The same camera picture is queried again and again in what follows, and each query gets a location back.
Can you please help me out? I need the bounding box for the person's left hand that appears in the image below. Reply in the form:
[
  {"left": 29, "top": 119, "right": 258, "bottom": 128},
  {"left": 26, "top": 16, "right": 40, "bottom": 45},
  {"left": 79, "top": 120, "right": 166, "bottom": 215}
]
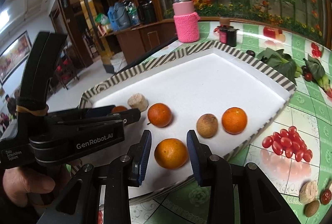
[{"left": 2, "top": 160, "right": 72, "bottom": 206}]

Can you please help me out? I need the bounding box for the black thermos jug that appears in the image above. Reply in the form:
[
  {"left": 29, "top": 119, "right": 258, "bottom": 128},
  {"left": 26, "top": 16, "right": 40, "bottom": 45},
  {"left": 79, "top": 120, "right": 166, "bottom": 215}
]
[{"left": 139, "top": 1, "right": 157, "bottom": 24}]

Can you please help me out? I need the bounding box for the red jujube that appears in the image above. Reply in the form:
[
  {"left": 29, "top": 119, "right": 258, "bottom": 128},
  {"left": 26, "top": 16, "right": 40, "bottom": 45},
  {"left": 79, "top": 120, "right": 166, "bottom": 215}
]
[{"left": 320, "top": 188, "right": 332, "bottom": 205}]

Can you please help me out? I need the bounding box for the blue bag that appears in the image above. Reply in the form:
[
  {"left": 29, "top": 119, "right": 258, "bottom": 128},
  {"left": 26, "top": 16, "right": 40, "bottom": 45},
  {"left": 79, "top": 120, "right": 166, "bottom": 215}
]
[{"left": 107, "top": 2, "right": 131, "bottom": 31}]

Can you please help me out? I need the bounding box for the small black jar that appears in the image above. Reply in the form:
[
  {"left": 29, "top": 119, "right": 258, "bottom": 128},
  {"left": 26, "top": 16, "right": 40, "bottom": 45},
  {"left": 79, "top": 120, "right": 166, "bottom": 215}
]
[{"left": 226, "top": 28, "right": 238, "bottom": 47}]

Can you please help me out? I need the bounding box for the green and white bag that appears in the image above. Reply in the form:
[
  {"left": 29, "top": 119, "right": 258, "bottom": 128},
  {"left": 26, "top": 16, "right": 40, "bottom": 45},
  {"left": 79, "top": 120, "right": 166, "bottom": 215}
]
[{"left": 94, "top": 13, "right": 111, "bottom": 34}]

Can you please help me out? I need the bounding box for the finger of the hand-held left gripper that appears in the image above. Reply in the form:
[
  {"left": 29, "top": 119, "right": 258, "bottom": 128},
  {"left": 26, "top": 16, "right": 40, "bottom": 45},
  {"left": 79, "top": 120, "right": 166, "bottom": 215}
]
[
  {"left": 49, "top": 108, "right": 142, "bottom": 133},
  {"left": 77, "top": 105, "right": 117, "bottom": 116}
]

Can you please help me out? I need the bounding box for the small pink cork bottle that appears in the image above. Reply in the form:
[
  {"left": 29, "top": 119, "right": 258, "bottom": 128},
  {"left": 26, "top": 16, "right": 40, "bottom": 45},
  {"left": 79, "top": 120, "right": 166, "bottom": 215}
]
[{"left": 219, "top": 18, "right": 231, "bottom": 43}]

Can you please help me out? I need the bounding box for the dark wooden chair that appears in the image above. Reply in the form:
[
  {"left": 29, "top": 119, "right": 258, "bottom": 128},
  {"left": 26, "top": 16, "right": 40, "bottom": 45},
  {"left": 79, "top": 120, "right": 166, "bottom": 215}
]
[{"left": 55, "top": 50, "right": 79, "bottom": 90}]

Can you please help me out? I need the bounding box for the white box with striped rim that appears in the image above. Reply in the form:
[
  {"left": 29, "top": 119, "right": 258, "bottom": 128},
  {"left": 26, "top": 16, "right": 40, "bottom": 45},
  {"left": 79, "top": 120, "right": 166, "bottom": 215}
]
[{"left": 68, "top": 41, "right": 297, "bottom": 205}]

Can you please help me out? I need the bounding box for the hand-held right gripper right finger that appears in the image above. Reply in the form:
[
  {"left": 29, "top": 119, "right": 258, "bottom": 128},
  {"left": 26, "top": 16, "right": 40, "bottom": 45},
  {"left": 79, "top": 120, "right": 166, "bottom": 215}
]
[{"left": 186, "top": 130, "right": 301, "bottom": 224}]

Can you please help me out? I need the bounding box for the brown wooden cabinet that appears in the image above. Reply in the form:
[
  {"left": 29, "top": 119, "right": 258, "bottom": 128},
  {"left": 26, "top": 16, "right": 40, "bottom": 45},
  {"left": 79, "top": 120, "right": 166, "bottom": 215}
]
[{"left": 100, "top": 18, "right": 179, "bottom": 66}]

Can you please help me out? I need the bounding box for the pink bottle with knit sleeve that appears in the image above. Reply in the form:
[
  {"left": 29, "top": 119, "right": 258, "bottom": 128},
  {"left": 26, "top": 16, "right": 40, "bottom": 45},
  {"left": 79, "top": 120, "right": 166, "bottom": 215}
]
[{"left": 172, "top": 0, "right": 201, "bottom": 43}]

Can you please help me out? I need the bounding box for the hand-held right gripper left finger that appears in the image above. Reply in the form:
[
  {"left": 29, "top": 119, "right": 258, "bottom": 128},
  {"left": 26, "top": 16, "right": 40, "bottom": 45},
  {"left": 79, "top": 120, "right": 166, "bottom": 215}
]
[{"left": 39, "top": 129, "right": 153, "bottom": 224}]

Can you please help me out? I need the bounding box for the pale sugarcane chunk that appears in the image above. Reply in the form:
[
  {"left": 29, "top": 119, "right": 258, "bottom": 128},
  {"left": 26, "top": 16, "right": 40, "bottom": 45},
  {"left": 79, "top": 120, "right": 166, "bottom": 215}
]
[
  {"left": 299, "top": 180, "right": 319, "bottom": 204},
  {"left": 127, "top": 94, "right": 149, "bottom": 112}
]

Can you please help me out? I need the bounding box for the white bucket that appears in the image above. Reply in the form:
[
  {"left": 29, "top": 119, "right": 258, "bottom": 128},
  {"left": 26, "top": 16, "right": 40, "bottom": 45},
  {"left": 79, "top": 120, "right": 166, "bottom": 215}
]
[{"left": 110, "top": 54, "right": 128, "bottom": 72}]

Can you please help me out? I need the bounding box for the brown round longan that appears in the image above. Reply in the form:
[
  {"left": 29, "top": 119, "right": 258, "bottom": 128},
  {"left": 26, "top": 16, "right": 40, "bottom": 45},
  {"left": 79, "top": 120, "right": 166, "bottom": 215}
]
[
  {"left": 304, "top": 200, "right": 320, "bottom": 218},
  {"left": 196, "top": 113, "right": 218, "bottom": 139}
]

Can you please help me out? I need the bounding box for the green floral printed tablecloth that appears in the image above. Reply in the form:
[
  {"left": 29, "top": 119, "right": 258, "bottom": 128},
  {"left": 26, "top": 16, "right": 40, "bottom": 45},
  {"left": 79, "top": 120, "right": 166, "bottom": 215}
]
[{"left": 70, "top": 20, "right": 332, "bottom": 224}]

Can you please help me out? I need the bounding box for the wooden door frame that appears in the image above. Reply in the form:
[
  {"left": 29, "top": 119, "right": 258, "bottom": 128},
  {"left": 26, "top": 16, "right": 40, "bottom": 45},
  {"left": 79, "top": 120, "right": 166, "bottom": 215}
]
[{"left": 71, "top": 0, "right": 109, "bottom": 64}]

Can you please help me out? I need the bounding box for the clear plastic bottle pack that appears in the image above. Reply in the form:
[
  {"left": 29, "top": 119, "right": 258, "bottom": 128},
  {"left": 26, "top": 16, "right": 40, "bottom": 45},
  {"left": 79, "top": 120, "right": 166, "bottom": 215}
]
[{"left": 125, "top": 0, "right": 141, "bottom": 25}]

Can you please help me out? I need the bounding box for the framed wall painting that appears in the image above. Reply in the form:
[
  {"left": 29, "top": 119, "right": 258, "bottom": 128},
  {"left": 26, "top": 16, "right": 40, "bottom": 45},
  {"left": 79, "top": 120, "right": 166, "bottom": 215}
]
[{"left": 0, "top": 30, "right": 32, "bottom": 85}]

